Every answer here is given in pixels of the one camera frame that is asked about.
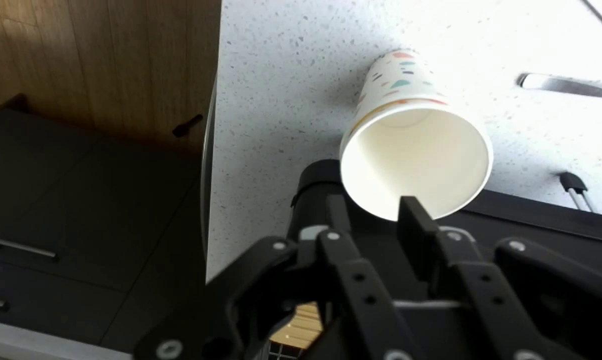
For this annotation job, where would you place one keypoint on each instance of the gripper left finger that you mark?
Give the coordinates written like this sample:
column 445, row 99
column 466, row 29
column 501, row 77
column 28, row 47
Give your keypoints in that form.
column 241, row 295

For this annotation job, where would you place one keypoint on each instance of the white paper cup colourful print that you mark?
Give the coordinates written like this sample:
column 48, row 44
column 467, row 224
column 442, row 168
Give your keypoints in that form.
column 416, row 160

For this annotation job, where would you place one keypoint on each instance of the dark grey cabinet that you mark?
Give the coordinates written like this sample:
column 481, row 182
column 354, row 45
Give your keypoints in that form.
column 81, row 200

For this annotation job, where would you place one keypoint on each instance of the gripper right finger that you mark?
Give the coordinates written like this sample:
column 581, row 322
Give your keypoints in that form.
column 486, row 300

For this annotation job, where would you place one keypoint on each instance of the black appliance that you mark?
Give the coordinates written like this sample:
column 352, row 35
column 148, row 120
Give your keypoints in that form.
column 536, row 217

